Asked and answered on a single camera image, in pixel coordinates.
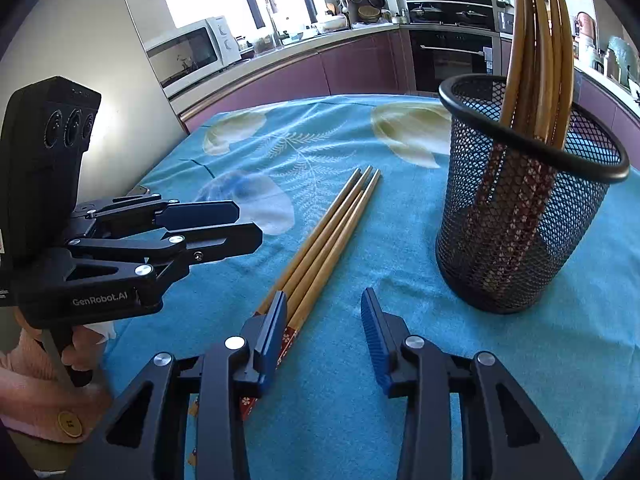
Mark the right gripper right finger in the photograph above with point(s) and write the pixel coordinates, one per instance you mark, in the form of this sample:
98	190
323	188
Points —
504	435

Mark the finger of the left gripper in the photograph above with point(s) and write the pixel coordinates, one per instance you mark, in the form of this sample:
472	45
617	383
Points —
143	213
187	246

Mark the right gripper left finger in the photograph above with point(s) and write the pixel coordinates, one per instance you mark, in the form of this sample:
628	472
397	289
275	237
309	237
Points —
143	434

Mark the pink sleeve left forearm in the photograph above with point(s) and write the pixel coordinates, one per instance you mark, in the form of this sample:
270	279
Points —
35	403

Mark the kitchen faucet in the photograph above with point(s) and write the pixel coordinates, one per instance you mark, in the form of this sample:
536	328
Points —
271	8

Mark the purple kitchen cabinets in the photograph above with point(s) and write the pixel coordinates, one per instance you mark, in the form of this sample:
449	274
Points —
368	60

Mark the left hand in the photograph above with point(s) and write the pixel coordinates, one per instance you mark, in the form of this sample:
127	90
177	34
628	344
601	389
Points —
83	353

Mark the white microwave oven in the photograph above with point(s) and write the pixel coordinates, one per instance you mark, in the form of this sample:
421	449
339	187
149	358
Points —
184	56

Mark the blue floral tablecloth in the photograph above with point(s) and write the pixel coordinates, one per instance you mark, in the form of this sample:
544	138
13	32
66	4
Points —
576	352

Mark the grey refrigerator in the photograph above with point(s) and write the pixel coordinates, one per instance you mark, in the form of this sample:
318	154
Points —
94	43

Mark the black mesh utensil holder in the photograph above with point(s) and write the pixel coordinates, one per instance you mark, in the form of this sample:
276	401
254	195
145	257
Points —
516	208

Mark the black built-in oven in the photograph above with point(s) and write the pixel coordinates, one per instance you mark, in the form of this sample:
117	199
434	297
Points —
441	54

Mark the black stove hood unit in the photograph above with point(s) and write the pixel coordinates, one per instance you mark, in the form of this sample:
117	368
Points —
467	13

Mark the mint green appliance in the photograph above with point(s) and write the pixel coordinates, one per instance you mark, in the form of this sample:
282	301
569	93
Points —
626	59

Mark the pink thermos kettle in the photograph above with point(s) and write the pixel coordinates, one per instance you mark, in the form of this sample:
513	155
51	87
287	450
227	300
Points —
585	28

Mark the black camera box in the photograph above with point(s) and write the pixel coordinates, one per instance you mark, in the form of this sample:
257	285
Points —
46	129

